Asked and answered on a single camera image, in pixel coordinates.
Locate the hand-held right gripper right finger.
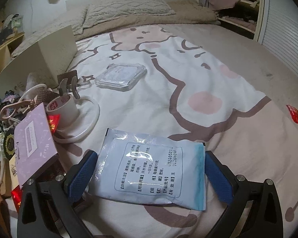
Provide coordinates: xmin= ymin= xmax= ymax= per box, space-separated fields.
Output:
xmin=204 ymin=151 xmax=284 ymax=238

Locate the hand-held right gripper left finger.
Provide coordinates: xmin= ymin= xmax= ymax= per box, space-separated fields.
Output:
xmin=17 ymin=150 xmax=99 ymax=238

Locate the pink booklet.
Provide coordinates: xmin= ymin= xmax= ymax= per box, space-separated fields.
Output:
xmin=14 ymin=102 xmax=59 ymax=189

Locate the light blue medicine sachet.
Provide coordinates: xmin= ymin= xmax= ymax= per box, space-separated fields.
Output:
xmin=89 ymin=128 xmax=207 ymax=211

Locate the white storage box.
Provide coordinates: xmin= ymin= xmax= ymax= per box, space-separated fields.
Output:
xmin=0 ymin=25 xmax=78 ymax=91

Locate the red packet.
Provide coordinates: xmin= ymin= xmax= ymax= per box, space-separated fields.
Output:
xmin=47 ymin=114 xmax=61 ymax=132
xmin=285 ymin=104 xmax=298 ymax=129

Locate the white paper cup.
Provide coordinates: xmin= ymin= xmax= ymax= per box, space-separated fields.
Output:
xmin=45 ymin=95 xmax=79 ymax=130

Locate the metal hair clip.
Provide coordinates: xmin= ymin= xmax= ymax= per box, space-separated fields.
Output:
xmin=58 ymin=77 xmax=80 ymax=100

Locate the clear plastic case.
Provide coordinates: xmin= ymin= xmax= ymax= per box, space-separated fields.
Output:
xmin=94 ymin=63 xmax=147 ymax=92

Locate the cartoon printed blanket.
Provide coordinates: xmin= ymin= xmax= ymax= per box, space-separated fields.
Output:
xmin=7 ymin=26 xmax=298 ymax=238

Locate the wooden shelf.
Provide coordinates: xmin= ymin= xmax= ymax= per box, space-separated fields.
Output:
xmin=0 ymin=32 xmax=25 ymax=75

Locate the beige quilted pillow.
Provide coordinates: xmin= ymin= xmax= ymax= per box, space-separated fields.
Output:
xmin=11 ymin=7 xmax=87 ymax=57
xmin=83 ymin=0 xmax=175 ymax=28

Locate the dark bag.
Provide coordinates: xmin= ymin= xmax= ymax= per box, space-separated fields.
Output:
xmin=0 ymin=26 xmax=18 ymax=46

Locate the beige folded duvet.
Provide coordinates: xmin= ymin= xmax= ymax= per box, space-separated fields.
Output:
xmin=164 ymin=0 xmax=221 ymax=26

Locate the white cap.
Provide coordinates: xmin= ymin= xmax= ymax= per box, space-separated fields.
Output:
xmin=4 ymin=13 xmax=21 ymax=28

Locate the white ribbed sliding door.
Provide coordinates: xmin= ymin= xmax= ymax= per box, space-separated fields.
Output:
xmin=254 ymin=0 xmax=298 ymax=92

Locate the pile of clothes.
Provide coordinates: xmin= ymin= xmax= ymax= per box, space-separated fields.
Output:
xmin=200 ymin=0 xmax=260 ymax=13

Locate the white ring tube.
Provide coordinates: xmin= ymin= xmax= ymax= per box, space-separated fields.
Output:
xmin=53 ymin=97 xmax=100 ymax=144

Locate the pink strap loop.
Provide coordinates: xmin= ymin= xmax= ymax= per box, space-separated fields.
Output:
xmin=0 ymin=99 xmax=35 ymax=122

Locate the brown woven strap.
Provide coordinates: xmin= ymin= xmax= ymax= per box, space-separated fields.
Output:
xmin=35 ymin=71 xmax=78 ymax=105

